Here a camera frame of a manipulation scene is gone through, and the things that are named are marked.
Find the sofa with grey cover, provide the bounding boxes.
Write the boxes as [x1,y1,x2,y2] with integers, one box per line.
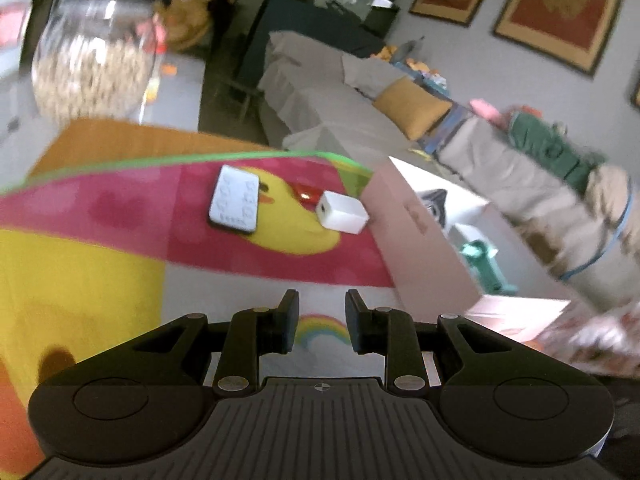
[260,30,640,312]

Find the white remote control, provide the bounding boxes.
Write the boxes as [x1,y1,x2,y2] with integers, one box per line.
[208,164,262,235]

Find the glass jar of nuts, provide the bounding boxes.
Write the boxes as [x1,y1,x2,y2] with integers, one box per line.
[31,0,164,124]

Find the colourful cartoon printed mat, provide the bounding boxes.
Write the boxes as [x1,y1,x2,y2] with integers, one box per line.
[0,151,617,480]

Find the large framed wall picture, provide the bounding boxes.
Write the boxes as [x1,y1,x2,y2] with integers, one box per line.
[492,0,632,77]

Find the dark blue cabinet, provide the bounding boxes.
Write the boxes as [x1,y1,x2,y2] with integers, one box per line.
[235,0,402,92]

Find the white low table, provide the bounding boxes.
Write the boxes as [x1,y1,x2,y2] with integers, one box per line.
[143,54,212,132]

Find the small white rectangular box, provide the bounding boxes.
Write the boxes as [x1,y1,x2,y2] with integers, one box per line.
[316,190,370,235]

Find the floral printed cloth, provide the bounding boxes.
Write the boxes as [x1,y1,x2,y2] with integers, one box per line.
[536,304,640,378]

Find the dark wooden stool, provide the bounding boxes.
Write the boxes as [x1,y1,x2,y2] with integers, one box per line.
[219,74,267,122]

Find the pink plush toy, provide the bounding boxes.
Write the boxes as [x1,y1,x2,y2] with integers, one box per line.
[469,98,509,122]

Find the yellow cushion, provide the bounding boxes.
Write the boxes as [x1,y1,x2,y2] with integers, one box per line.
[372,77,454,142]

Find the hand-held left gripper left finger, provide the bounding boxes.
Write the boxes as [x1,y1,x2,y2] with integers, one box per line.
[128,288,301,395]

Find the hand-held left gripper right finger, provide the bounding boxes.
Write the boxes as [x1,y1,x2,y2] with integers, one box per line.
[346,288,522,395]

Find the pink cardboard box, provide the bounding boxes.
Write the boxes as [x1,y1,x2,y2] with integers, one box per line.
[361,156,573,345]

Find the teal plastic item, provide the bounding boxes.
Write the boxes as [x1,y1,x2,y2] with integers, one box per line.
[459,240,519,297]

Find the blue cord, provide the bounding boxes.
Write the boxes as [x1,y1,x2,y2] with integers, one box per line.
[559,194,632,282]

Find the small red item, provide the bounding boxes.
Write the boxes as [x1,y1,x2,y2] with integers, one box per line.
[292,184,324,208]

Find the striped colourful cushion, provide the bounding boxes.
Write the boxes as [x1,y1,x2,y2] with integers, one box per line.
[424,102,472,155]

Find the green plush pillow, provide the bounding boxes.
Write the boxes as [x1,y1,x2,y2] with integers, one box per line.
[507,112,609,197]

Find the yellow beanbag seat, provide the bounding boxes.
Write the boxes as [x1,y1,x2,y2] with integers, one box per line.
[154,0,212,54]

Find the yellow plush toys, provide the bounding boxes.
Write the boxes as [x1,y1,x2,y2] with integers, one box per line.
[378,45,429,72]

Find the beige plush toy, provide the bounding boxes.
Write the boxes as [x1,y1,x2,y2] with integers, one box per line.
[584,164,635,217]

